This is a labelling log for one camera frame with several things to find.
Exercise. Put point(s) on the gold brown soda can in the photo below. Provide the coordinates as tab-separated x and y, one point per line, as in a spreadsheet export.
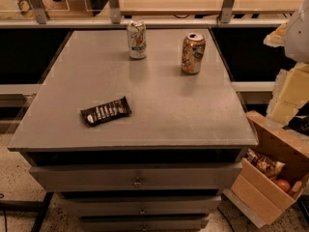
194	45

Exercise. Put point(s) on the top drawer handle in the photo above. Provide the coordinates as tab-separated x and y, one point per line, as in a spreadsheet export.
137	183

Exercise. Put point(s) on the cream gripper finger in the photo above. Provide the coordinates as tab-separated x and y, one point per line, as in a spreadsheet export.
289	94
277	37

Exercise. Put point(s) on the cardboard box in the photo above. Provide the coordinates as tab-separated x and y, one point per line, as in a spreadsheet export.
262	198

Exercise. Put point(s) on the orange item behind glass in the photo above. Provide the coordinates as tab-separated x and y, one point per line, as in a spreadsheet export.
25	8

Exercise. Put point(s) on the black rxbar chocolate bar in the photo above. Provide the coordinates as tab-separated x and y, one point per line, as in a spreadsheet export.
106	112

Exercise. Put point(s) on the wooden shelf with metal posts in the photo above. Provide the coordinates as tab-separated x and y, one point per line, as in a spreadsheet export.
155	13

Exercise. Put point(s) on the white green 7up can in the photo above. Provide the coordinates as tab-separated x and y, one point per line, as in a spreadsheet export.
136	37

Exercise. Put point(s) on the grey drawer cabinet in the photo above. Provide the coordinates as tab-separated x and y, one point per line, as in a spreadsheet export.
184	138

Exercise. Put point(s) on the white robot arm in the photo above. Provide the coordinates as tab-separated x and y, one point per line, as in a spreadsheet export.
297	35

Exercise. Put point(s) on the red apple in box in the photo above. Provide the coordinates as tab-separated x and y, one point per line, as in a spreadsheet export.
283	184

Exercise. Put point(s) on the snack bag in box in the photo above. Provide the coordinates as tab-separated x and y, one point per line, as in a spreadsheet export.
268	166

